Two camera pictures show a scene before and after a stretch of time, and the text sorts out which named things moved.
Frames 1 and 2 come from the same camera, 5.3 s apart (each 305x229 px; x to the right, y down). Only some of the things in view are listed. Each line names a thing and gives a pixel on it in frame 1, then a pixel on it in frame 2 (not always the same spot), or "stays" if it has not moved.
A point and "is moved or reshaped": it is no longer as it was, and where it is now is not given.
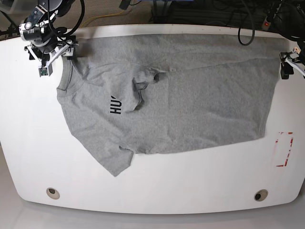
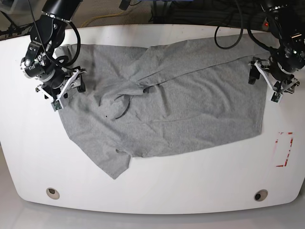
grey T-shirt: [152, 93] is moved or reshaped
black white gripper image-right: [292, 58] → [279, 70]
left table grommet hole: [53, 193] stays
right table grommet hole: [260, 195] stays
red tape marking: [286, 161] stays
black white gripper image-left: [45, 40] → [37, 65]
